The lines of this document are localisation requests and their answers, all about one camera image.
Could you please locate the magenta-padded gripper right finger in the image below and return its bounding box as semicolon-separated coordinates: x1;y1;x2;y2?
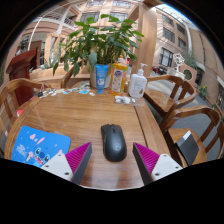
132;142;184;186

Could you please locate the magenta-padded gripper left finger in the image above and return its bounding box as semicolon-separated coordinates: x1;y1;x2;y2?
40;142;93;185

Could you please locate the black computer mouse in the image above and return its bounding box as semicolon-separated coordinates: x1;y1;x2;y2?
100;123;128;163

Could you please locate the blue cartoon mouse pad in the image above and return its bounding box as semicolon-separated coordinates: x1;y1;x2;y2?
10;125;72;168

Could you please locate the black notebook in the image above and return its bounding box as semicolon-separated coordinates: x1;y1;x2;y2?
175;130;200;167

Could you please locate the wooden armchair with black notebook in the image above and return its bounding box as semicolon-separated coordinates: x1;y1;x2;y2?
159;105;224;168

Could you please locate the wooden armchair with empty seat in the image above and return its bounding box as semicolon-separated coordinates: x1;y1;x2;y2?
143;74;198;118

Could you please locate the yellow flowering plant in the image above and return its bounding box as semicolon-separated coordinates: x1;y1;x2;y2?
199;84;209;99

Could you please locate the white pump bottle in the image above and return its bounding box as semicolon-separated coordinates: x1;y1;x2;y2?
127;62;148;99

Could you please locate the wooden armchair with red bag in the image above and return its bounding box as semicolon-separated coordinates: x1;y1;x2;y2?
0;78;51;158

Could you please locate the wooden chair behind plant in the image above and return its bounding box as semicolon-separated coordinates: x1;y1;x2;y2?
60;64;93;89

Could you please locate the blue tube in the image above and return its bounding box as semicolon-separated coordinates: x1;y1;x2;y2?
95;64;110;95

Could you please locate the yellow liquid soap bottle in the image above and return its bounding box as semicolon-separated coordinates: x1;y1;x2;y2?
109;55;129;97

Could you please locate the spiky green aloe plant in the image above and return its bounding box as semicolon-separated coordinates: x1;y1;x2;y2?
43;54;61;70

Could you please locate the white outdoor sculpture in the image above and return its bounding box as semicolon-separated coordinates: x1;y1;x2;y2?
172;52;186;73

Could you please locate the green plant in white pot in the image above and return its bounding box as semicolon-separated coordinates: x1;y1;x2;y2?
52;13;145;89

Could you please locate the dark red wooden pedestal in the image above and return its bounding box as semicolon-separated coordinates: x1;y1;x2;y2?
5;48;39;107

